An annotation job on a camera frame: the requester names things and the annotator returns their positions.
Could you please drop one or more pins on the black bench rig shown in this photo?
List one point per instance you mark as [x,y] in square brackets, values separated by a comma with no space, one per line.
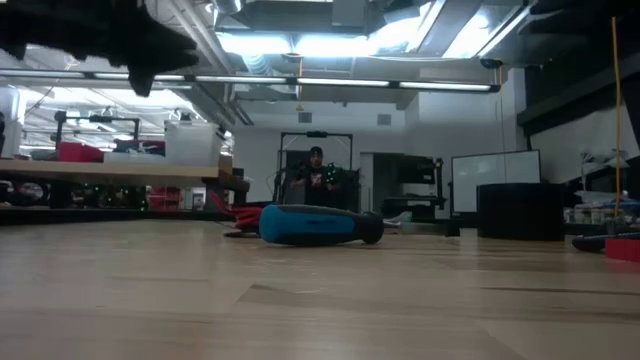
[107,118]

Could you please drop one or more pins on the black shelving desk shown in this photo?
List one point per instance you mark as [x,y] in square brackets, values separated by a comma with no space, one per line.
[415,170]

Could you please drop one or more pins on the clear plastic bag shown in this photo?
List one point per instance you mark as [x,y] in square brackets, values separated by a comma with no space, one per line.
[400,218]

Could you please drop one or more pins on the red bin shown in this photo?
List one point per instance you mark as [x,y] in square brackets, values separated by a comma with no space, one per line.
[77,152]

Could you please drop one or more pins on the long ceiling light bar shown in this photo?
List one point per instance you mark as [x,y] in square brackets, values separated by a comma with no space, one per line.
[340,81]

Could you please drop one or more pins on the person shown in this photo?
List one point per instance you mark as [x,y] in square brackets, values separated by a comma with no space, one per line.
[315,177]

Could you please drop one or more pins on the white whiteboard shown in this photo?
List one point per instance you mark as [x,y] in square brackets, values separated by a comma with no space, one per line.
[495,177]

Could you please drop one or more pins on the wooden workbench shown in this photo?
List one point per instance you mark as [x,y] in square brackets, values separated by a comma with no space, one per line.
[100,174]

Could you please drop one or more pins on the red plastic box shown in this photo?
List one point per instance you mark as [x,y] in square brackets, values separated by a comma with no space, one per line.
[624,249]

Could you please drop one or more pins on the translucent storage bin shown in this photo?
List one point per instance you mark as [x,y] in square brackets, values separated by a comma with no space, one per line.
[192,145]

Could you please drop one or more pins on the black tape roll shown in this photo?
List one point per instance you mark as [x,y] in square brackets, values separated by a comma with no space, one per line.
[520,212]

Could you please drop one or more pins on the dome security camera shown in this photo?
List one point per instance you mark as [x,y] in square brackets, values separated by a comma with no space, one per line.
[491,63]

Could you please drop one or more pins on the black camera rig frame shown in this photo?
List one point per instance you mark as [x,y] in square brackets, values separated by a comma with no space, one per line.
[316,134]

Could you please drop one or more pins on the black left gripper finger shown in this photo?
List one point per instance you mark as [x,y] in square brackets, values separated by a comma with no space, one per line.
[141,85]
[170,50]

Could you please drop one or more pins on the square wall vent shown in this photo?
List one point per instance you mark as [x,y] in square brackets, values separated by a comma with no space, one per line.
[384,119]
[305,117]

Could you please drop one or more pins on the red crates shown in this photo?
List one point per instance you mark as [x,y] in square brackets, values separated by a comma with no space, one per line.
[162,200]

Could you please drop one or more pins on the cardboard box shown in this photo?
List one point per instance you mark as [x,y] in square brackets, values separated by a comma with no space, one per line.
[226,164]

